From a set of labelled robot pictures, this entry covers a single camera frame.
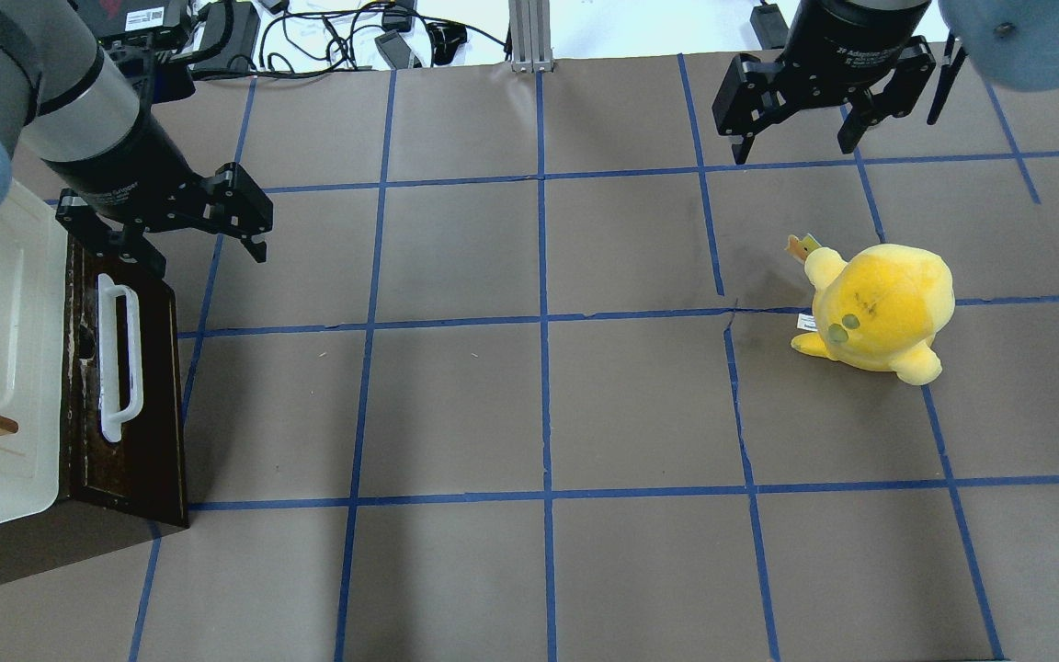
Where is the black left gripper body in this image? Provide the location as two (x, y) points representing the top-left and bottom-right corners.
(42, 110), (274, 240)

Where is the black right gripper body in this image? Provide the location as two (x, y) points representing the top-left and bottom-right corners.
(712, 1), (936, 138)

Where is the white drawer handle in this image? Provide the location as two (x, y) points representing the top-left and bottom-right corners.
(97, 273), (144, 444)

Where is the dark wooden drawer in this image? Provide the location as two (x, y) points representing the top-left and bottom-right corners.
(62, 240), (189, 529)

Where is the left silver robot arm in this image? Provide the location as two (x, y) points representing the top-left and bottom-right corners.
(0, 1), (273, 278)

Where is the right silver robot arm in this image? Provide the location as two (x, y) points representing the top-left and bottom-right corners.
(712, 1), (1059, 165)

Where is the white plastic cabinet top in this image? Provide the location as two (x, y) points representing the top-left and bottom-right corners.
(0, 181), (67, 524)

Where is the black electronics box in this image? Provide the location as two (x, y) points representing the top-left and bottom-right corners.
(77, 1), (195, 50)

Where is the black power brick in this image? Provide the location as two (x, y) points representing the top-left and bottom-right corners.
(189, 1), (261, 80)

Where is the yellow plush toy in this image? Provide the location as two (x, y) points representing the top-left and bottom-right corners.
(786, 234), (957, 386)

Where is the aluminium frame post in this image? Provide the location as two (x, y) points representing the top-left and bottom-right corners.
(507, 0), (555, 73)

